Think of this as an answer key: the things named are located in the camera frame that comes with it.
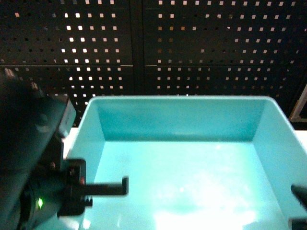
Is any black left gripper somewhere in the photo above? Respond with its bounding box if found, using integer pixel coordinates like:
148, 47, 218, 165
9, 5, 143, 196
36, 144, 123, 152
57, 159, 129, 216

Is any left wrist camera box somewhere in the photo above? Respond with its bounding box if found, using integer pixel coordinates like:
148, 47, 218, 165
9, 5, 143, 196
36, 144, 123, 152
57, 97, 76, 138

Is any black perforated panel right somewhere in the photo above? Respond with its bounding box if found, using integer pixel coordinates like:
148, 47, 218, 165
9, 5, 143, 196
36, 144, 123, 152
143, 0, 307, 113

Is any teal plastic bin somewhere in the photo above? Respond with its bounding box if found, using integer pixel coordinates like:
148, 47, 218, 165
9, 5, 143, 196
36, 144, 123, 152
40, 96, 307, 230

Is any black perforated panel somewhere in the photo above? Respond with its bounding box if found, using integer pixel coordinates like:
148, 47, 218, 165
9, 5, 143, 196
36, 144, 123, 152
143, 0, 307, 113
0, 0, 134, 127

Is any aluminium frame at right edge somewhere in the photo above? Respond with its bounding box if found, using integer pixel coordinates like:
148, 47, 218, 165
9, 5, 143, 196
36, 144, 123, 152
289, 85, 307, 123

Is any black perforated panel left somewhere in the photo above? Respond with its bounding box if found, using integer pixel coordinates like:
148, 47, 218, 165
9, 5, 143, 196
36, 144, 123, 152
0, 0, 134, 127

